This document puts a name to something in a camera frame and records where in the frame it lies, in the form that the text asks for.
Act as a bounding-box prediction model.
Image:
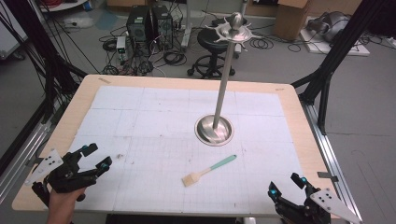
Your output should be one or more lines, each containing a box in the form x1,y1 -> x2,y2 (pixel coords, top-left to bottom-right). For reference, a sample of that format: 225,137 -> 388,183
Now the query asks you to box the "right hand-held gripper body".
275,184 -> 363,224

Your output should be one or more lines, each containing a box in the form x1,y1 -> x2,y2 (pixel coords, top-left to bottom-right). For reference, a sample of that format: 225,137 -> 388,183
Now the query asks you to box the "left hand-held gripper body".
23,148 -> 99,207

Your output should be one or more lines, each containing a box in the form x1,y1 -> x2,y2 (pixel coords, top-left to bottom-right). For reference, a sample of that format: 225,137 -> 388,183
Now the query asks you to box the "teal handled pastry brush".
181,154 -> 237,188

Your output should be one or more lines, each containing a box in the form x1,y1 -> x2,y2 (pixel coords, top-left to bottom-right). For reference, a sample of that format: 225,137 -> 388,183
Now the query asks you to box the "steel utensil stand with hooks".
194,11 -> 264,147

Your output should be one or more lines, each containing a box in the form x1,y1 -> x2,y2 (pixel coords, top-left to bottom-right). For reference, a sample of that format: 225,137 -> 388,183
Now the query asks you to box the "person's left hand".
46,186 -> 88,224

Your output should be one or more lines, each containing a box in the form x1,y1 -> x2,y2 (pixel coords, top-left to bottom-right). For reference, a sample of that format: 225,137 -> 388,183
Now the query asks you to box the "black tape strip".
317,171 -> 339,183

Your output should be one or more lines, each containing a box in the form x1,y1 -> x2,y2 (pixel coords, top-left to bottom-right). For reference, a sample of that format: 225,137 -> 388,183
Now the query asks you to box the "white grid mat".
66,85 -> 307,217

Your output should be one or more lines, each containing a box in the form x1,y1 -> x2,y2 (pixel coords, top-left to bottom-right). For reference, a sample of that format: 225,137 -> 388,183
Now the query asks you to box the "small grey power supply box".
116,35 -> 129,62

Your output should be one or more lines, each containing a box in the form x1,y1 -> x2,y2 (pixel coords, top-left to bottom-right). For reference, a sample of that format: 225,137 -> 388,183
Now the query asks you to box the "black computer tower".
125,6 -> 154,44
151,4 -> 174,51

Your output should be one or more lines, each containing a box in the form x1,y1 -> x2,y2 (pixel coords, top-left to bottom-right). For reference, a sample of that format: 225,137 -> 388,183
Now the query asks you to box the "white flat board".
298,29 -> 372,57

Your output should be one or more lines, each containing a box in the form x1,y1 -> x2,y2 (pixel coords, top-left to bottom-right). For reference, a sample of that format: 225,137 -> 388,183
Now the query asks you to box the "grey bag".
306,11 -> 352,43

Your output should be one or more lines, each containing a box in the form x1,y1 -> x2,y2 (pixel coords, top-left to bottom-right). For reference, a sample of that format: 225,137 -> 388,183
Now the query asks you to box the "brown cardboard box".
274,0 -> 312,41

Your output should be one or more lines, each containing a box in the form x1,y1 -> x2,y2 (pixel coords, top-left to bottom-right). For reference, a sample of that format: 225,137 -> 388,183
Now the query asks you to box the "black round stool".
186,27 -> 247,79

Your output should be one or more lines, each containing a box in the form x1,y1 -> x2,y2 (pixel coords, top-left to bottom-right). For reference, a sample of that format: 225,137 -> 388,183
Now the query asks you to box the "aluminium rail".
0,119 -> 53,204
300,101 -> 363,223

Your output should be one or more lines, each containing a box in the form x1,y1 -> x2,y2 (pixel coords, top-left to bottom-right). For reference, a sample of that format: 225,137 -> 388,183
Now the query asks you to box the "coiled black cable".
163,50 -> 188,67
102,38 -> 119,53
248,36 -> 276,50

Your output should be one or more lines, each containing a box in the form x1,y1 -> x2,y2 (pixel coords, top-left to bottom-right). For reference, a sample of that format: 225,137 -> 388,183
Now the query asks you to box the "black metal frame strut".
290,0 -> 387,135
0,0 -> 89,123

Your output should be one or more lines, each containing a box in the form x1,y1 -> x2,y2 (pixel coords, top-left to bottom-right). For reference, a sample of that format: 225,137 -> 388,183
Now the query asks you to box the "white metal stand post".
180,0 -> 196,49

